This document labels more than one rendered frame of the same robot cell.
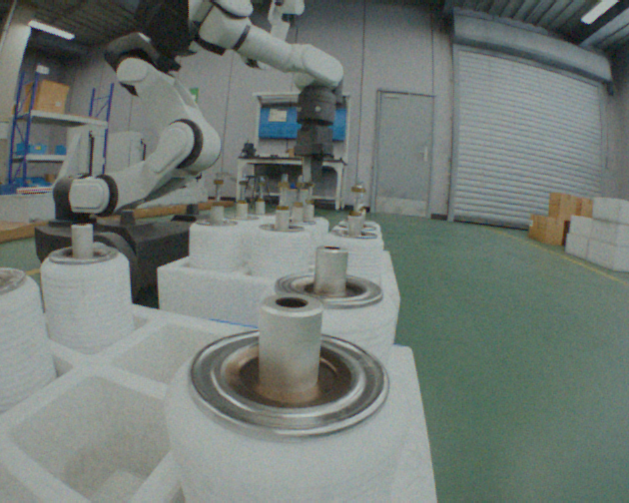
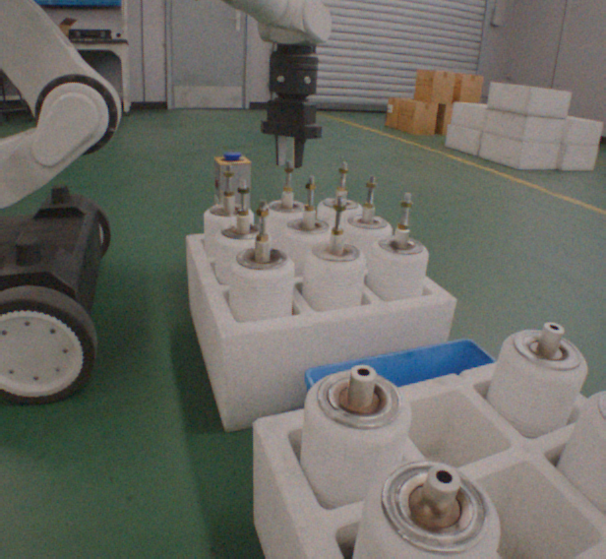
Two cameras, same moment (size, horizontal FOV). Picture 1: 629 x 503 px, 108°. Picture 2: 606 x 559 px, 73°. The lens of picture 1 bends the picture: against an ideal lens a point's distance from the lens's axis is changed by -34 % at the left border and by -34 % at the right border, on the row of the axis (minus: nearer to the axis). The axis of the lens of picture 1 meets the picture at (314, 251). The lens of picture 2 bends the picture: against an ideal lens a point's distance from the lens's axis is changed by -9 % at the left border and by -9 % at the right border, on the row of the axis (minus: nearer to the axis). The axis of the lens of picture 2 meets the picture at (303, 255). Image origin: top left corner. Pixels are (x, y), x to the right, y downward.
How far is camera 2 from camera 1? 0.47 m
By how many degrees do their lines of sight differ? 32
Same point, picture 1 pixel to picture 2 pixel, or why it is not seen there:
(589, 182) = (463, 43)
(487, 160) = not seen: hidden behind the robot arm
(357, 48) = not seen: outside the picture
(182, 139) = (91, 113)
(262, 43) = not seen: outside the picture
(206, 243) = (273, 289)
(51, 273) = (387, 440)
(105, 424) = not seen: hidden behind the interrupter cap
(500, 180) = (340, 50)
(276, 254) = (349, 284)
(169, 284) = (240, 349)
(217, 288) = (302, 336)
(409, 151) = (215, 18)
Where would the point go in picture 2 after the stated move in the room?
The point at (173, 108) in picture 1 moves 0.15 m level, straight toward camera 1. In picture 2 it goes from (46, 51) to (90, 49)
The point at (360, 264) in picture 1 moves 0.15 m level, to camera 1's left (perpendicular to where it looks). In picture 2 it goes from (420, 277) to (343, 294)
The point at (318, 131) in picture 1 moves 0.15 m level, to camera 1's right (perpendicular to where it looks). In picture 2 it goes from (308, 109) to (374, 110)
